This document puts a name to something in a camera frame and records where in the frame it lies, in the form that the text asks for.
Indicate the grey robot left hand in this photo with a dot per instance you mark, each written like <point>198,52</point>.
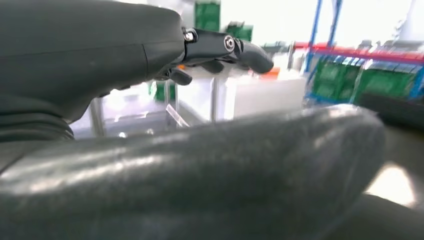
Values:
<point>82,49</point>

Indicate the blue metal shelf rack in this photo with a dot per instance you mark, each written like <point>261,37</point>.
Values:
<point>314,26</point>

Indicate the green plastic crate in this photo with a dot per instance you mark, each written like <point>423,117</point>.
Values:
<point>240,31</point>
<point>386,82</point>
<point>334,79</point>
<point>207,15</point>

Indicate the large black moulded panel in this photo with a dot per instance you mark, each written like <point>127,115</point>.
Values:
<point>198,182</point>

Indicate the white cabinet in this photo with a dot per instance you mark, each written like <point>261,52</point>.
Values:
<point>268,97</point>

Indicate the red horizontal bar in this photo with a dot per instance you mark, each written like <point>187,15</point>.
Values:
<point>364,53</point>

